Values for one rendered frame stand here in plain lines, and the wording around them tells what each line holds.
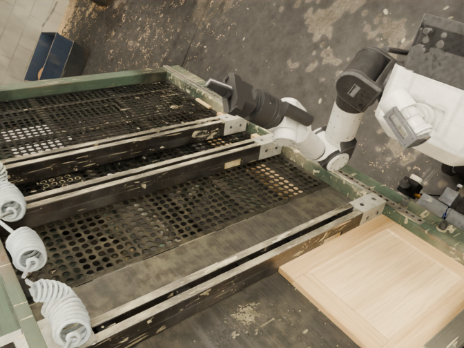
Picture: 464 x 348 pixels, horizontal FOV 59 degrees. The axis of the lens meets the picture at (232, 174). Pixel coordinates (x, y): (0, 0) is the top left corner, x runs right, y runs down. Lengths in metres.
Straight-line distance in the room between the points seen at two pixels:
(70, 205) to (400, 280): 0.97
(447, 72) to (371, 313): 0.60
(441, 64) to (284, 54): 2.19
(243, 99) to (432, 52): 0.44
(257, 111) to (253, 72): 2.22
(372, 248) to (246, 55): 2.33
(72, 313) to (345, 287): 0.70
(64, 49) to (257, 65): 2.60
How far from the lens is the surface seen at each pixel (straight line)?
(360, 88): 1.13
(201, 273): 1.04
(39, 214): 1.30
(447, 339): 1.15
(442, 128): 1.04
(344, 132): 1.26
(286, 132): 1.09
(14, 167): 1.47
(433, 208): 1.62
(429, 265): 1.37
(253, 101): 1.03
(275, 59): 3.18
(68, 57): 5.18
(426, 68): 1.06
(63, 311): 0.80
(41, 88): 2.17
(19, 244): 0.94
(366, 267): 1.26
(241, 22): 3.59
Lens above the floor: 2.30
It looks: 49 degrees down
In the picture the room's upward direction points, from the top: 68 degrees counter-clockwise
